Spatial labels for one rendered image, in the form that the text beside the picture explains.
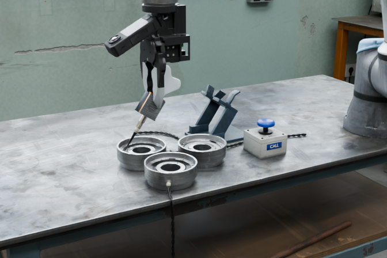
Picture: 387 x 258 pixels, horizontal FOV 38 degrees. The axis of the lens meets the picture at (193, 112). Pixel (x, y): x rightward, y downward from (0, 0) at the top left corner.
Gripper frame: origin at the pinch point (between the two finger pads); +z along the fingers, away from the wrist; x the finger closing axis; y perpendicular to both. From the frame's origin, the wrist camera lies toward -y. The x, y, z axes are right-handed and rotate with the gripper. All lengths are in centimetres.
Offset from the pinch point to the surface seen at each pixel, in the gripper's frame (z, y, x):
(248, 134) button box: 9.2, 20.4, -6.4
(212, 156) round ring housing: 10.6, 8.4, -10.8
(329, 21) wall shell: 18, 188, 151
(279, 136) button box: 8.9, 24.9, -11.5
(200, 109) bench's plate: 13.2, 26.4, 25.7
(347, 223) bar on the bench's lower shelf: 37, 49, -11
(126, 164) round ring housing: 11.6, -7.7, -3.4
